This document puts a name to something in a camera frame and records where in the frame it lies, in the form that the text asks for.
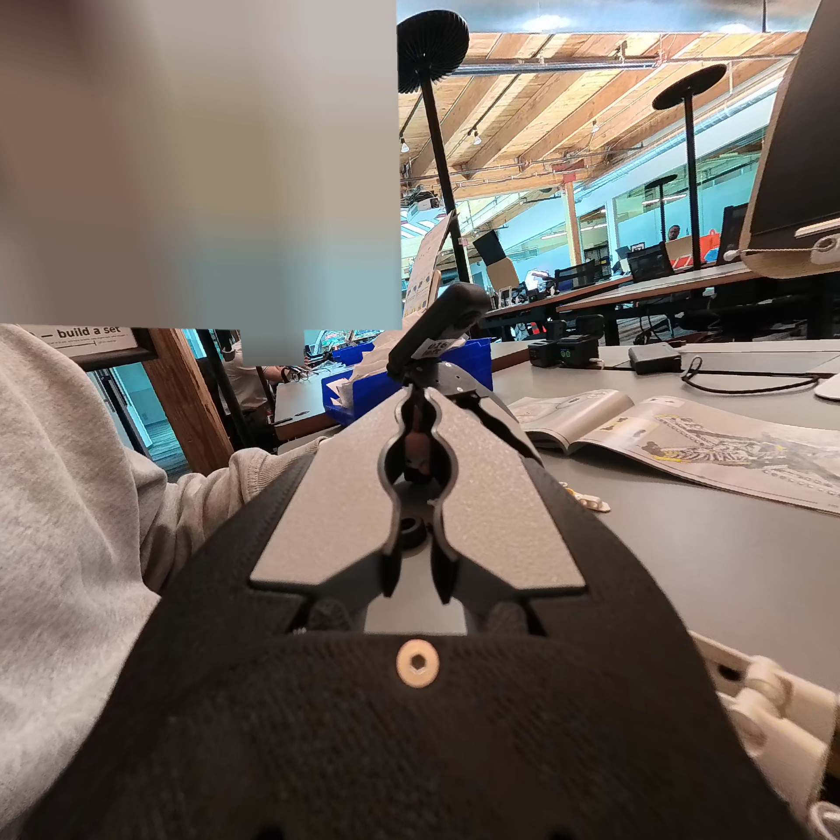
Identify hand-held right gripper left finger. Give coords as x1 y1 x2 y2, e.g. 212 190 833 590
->
248 386 416 599

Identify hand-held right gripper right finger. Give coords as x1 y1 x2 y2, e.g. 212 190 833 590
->
423 387 587 605

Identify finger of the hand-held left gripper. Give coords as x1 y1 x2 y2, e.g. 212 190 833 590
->
430 360 546 472

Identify person's left forearm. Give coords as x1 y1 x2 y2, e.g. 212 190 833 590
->
141 436 329 595

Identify open lego instruction booklet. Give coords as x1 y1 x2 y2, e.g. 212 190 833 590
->
508 388 840 517

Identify white lego structure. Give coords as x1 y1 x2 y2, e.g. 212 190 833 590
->
688 629 840 840

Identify cardboard display board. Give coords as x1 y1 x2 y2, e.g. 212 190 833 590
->
403 210 458 323

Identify crumpled white paper bags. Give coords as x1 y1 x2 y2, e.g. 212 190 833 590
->
327 330 411 413

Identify wooden edged office desk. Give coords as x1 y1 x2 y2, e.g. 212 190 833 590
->
484 274 636 342
556 258 840 342

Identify black metal stand pole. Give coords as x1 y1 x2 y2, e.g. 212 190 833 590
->
196 328 254 451

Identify black power adapter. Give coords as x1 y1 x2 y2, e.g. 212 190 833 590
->
628 343 684 375

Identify black framed white sign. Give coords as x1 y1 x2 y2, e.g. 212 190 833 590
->
18 323 160 366

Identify wooden post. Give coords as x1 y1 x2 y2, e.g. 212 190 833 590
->
146 327 236 475

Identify black cable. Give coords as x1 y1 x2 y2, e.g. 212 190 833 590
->
680 356 825 396

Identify black screen with beige frame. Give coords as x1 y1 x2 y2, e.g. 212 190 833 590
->
738 0 840 281

